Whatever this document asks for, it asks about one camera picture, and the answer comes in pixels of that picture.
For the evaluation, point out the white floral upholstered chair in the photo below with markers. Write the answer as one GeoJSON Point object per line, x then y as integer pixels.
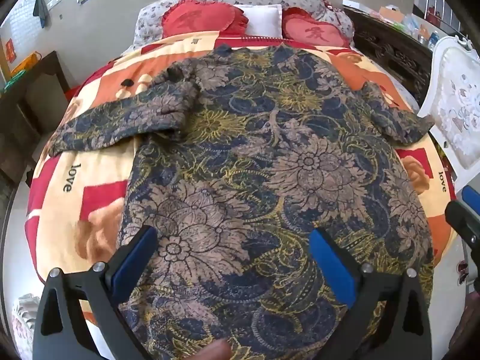
{"type": "Point", "coordinates": [452, 100]}

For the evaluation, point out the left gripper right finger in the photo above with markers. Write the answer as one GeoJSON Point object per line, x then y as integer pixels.
{"type": "Point", "coordinates": [386, 318]}

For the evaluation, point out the dark carved wooden cabinet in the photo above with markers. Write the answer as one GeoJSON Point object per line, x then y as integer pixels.
{"type": "Point", "coordinates": [399, 54]}

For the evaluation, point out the left red heart pillow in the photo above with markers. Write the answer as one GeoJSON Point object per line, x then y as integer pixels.
{"type": "Point", "coordinates": [192, 16]}

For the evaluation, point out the dark hanging cloth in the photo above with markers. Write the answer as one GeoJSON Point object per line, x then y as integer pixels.
{"type": "Point", "coordinates": [41, 11]}

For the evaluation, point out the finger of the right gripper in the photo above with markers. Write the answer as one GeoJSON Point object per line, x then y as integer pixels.
{"type": "Point", "coordinates": [471, 197]}
{"type": "Point", "coordinates": [463, 221]}

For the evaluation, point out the dark floral patterned garment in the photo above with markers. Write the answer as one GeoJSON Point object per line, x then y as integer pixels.
{"type": "Point", "coordinates": [242, 154]}

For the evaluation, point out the right red heart pillow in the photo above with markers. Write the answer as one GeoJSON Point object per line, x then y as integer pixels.
{"type": "Point", "coordinates": [298, 25]}

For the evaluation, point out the person's right hand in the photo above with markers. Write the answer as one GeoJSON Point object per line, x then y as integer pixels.
{"type": "Point", "coordinates": [217, 350]}

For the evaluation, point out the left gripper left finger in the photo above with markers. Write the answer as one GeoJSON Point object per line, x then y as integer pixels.
{"type": "Point", "coordinates": [61, 331]}

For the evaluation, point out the red heart pillow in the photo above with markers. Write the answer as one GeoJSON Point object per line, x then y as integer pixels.
{"type": "Point", "coordinates": [192, 16]}
{"type": "Point", "coordinates": [298, 25]}

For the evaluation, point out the red orange love blanket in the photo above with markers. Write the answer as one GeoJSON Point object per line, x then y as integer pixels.
{"type": "Point", "coordinates": [77, 198]}

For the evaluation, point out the dark wooden side table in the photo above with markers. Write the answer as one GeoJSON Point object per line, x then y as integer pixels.
{"type": "Point", "coordinates": [31, 107]}

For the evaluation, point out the white square pillow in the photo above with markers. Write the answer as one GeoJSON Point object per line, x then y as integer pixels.
{"type": "Point", "coordinates": [263, 20]}

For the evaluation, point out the metal stair railing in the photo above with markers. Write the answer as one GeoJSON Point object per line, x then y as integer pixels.
{"type": "Point", "coordinates": [439, 14]}

